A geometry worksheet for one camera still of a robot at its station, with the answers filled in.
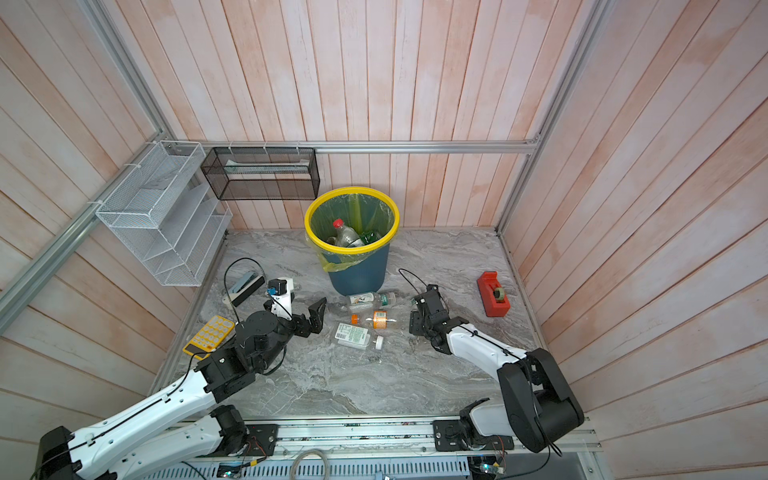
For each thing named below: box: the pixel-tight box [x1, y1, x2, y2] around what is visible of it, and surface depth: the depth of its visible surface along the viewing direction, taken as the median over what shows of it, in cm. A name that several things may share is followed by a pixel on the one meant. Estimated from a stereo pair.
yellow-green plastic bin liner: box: [305, 193, 394, 273], surface depth 94 cm
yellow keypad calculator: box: [182, 315, 235, 360], surface depth 92 cm
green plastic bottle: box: [360, 231, 379, 245], surface depth 92 cm
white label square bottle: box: [335, 322, 371, 350], surface depth 90 cm
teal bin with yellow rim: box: [304, 186, 401, 296], surface depth 92 cm
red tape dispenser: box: [477, 271, 511, 317], surface depth 96 cm
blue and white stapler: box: [222, 272, 265, 307], surface depth 101 cm
